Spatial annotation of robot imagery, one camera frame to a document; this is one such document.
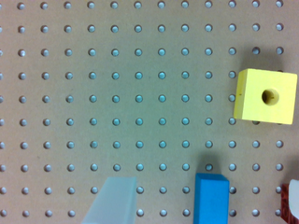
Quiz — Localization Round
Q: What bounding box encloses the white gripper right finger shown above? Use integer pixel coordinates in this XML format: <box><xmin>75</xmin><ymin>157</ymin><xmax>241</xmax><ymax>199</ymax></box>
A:
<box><xmin>289</xmin><ymin>179</ymin><xmax>299</xmax><ymax>224</ymax></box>

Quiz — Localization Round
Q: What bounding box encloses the brown pegboard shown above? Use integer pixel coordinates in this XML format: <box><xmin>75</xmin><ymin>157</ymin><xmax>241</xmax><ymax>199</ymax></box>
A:
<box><xmin>0</xmin><ymin>0</ymin><xmax>299</xmax><ymax>224</ymax></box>

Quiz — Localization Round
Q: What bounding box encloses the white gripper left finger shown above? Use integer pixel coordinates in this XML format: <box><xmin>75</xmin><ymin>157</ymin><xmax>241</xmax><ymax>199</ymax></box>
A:
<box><xmin>81</xmin><ymin>177</ymin><xmax>136</xmax><ymax>224</ymax></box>

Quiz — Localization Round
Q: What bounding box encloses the brown studded block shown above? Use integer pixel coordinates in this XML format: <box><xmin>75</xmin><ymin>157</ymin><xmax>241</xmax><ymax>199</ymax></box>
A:
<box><xmin>280</xmin><ymin>184</ymin><xmax>298</xmax><ymax>224</ymax></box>

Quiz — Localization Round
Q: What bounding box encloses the yellow block with hole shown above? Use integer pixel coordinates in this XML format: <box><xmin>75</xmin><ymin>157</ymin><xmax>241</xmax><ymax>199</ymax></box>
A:
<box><xmin>234</xmin><ymin>68</ymin><xmax>298</xmax><ymax>125</ymax></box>

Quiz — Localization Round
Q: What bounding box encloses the narrow blue block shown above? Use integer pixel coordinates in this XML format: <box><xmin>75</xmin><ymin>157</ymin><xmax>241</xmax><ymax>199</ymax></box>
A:
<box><xmin>193</xmin><ymin>173</ymin><xmax>230</xmax><ymax>224</ymax></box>

